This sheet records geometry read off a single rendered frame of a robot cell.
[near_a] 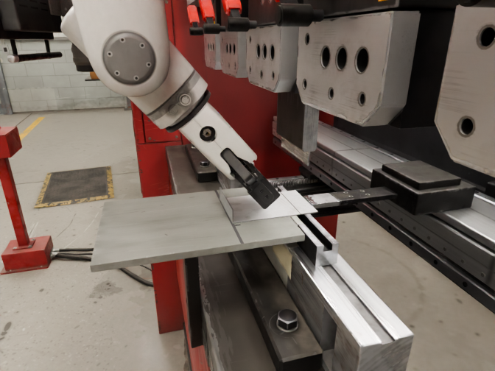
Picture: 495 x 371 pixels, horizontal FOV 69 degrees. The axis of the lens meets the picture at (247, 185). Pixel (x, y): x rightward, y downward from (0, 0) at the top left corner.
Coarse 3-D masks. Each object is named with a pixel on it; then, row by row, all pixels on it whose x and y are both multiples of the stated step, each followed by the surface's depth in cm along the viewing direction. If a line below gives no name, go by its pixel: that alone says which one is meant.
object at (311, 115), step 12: (288, 96) 50; (288, 108) 50; (300, 108) 46; (312, 108) 45; (288, 120) 51; (300, 120) 47; (312, 120) 46; (288, 132) 51; (300, 132) 47; (312, 132) 46; (288, 144) 54; (300, 144) 47; (312, 144) 47; (300, 156) 50
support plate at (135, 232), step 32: (224, 192) 60; (128, 224) 50; (160, 224) 50; (192, 224) 50; (224, 224) 50; (256, 224) 50; (288, 224) 50; (96, 256) 42; (128, 256) 42; (160, 256) 42; (192, 256) 44
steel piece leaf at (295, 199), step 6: (282, 192) 60; (288, 192) 60; (294, 192) 60; (288, 198) 57; (294, 198) 57; (300, 198) 57; (294, 204) 55; (300, 204) 55; (306, 204) 55; (300, 210) 53; (306, 210) 53; (312, 210) 53
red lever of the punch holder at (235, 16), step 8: (224, 0) 50; (232, 0) 50; (224, 8) 51; (232, 8) 50; (240, 8) 50; (232, 16) 49; (240, 16) 49; (232, 24) 48; (240, 24) 48; (248, 24) 48; (256, 24) 49
